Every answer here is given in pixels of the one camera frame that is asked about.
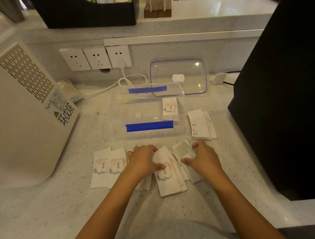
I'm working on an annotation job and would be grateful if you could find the person's right hand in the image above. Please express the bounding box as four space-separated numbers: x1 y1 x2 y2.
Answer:
181 140 223 179

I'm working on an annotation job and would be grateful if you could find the person's left hand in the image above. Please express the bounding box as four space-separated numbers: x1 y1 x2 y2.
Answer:
126 145 166 182

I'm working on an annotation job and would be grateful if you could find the grey-patch paper cup sleeve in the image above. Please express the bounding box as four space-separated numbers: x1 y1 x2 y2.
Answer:
171 140 197 161

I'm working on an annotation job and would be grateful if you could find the printed paper cup sleeve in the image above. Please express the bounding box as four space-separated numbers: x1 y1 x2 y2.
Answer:
203 111 217 139
152 146 188 197
162 97 179 117

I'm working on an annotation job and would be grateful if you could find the person's right forearm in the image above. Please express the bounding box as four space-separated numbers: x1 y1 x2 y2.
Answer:
206 170 286 239

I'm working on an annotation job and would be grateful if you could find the person's left forearm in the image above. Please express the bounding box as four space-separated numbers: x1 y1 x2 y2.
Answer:
75 170 151 239

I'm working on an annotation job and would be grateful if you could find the blank-side paper cup sleeve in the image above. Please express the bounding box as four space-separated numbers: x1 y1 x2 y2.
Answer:
188 109 211 140

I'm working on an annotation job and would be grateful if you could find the row of white sleeves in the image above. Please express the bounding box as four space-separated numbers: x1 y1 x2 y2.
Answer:
91 140 205 197

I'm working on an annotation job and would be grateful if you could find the clear container with blue clips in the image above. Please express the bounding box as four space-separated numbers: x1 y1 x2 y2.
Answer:
109 82 189 140

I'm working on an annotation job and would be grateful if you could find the person's grey clothing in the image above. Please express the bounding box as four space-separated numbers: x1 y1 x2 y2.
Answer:
130 220 238 239

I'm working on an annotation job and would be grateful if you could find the clear plastic lid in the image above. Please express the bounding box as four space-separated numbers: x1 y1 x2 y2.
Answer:
150 59 209 97

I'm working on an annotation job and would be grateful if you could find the small white block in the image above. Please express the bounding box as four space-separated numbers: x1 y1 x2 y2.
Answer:
209 72 228 86

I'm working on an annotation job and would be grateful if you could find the large black appliance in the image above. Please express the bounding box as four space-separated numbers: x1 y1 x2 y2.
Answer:
227 0 315 201

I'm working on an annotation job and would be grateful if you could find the white vented appliance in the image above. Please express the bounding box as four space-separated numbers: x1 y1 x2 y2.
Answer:
0 41 79 189

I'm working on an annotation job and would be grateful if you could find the dark wooden holder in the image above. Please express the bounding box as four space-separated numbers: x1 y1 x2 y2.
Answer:
144 0 158 19
158 0 172 18

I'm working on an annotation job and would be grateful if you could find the black organizer box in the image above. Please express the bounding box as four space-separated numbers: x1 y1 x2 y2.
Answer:
31 0 140 29

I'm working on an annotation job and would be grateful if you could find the black cable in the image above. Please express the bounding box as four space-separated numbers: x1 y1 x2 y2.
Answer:
222 71 241 86

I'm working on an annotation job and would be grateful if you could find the white plug with cable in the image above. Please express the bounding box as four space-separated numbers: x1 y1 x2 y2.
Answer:
81 59 149 97

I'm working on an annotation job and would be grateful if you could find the white wall socket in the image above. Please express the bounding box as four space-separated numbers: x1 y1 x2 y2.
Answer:
82 45 113 70
105 44 133 69
59 47 92 71

